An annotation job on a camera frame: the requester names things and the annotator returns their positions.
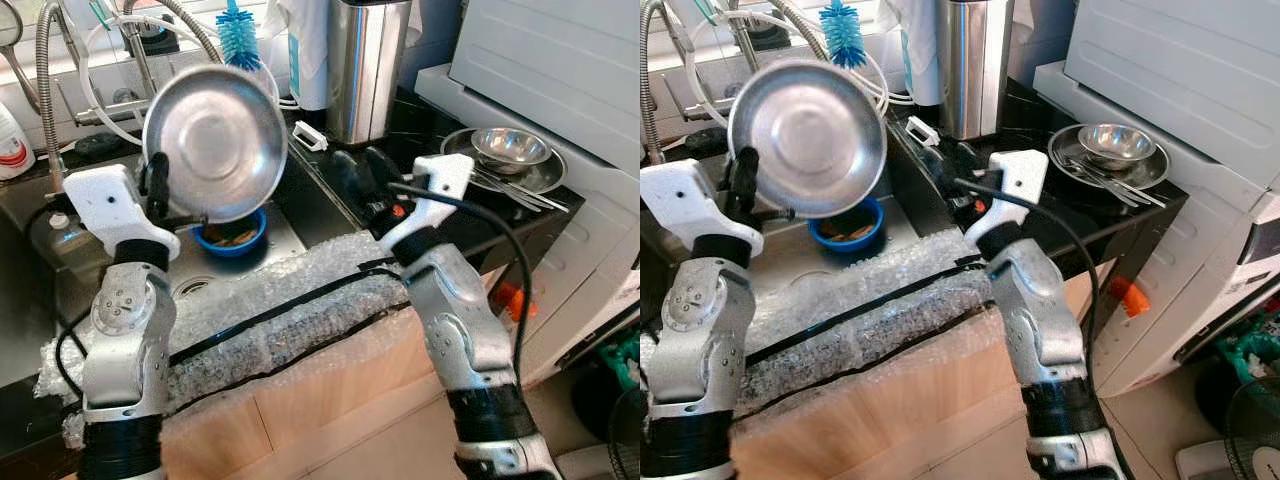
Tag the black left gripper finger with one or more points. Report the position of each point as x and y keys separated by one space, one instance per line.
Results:
x=745 y=180
x=157 y=185

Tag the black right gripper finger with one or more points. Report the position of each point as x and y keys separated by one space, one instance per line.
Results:
x=383 y=172
x=348 y=178
x=938 y=175
x=972 y=168

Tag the large steel plate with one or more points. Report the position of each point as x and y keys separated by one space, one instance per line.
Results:
x=805 y=135
x=215 y=140

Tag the small white plastic clip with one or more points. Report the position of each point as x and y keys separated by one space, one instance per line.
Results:
x=309 y=136
x=922 y=132

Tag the black round sink stopper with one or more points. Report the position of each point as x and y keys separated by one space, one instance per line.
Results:
x=710 y=142
x=98 y=145

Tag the stainless steel sink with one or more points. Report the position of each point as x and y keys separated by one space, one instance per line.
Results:
x=280 y=235
x=900 y=225

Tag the chrome mixer tap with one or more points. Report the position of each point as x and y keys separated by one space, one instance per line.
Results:
x=712 y=108
x=100 y=115

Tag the blue plastic bowl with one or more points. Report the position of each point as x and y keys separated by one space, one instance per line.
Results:
x=845 y=245
x=230 y=250

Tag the tall stainless steel canister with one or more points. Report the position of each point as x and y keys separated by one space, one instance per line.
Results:
x=368 y=75
x=975 y=70

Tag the clear bubble wrap strip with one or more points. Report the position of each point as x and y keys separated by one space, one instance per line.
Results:
x=280 y=290
x=870 y=290

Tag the small steel bowl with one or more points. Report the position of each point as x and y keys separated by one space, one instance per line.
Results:
x=1117 y=143
x=510 y=148

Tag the black tape strip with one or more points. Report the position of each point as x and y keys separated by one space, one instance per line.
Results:
x=870 y=312
x=330 y=337
x=920 y=335
x=290 y=311

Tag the white soap bottle red cap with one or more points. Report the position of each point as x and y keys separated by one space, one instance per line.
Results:
x=14 y=150

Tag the steel cutlery piece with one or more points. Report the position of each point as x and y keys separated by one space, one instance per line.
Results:
x=535 y=200
x=552 y=200
x=1150 y=195
x=1135 y=195

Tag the orange plastic object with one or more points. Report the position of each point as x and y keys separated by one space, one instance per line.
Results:
x=1128 y=298
x=512 y=300

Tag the steel gooseneck spring faucet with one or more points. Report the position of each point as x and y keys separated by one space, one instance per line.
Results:
x=800 y=22
x=195 y=25

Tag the blue bottle brush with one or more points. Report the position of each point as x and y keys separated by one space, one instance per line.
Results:
x=238 y=40
x=843 y=35

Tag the white washing machine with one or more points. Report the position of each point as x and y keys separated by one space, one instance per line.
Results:
x=1170 y=70
x=560 y=80

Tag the light wood sink cabinet front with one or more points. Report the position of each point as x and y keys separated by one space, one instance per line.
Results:
x=330 y=420
x=900 y=430

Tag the green plastic bag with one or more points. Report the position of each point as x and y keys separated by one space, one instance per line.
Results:
x=622 y=362
x=1250 y=358

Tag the steel mesh strainer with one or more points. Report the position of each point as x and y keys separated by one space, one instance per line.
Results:
x=8 y=20

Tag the black floor fan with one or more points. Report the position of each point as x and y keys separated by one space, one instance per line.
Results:
x=625 y=450
x=1250 y=440

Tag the white plastic base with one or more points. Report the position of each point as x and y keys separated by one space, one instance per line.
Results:
x=1198 y=463
x=585 y=465

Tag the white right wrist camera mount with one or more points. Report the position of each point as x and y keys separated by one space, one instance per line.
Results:
x=440 y=180
x=1020 y=175

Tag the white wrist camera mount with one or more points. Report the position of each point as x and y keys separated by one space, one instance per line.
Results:
x=105 y=205
x=1020 y=175
x=690 y=200
x=440 y=180

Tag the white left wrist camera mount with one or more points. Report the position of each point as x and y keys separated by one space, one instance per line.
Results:
x=690 y=200
x=105 y=205

